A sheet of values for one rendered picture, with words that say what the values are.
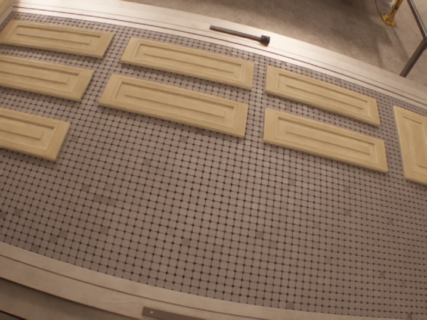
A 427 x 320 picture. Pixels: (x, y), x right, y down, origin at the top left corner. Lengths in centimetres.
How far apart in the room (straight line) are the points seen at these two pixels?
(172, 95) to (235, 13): 231
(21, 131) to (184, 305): 98
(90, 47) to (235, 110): 81
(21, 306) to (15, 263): 16
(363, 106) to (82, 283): 164
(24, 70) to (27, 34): 29
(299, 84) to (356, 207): 71
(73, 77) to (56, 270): 92
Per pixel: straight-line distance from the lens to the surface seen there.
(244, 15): 405
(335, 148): 190
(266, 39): 228
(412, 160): 216
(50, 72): 197
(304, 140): 185
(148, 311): 138
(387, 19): 528
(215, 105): 183
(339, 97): 214
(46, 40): 216
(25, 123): 178
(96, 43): 210
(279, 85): 204
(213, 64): 201
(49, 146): 167
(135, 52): 202
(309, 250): 160
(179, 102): 180
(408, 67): 368
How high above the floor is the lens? 223
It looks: 56 degrees down
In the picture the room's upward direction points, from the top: 19 degrees clockwise
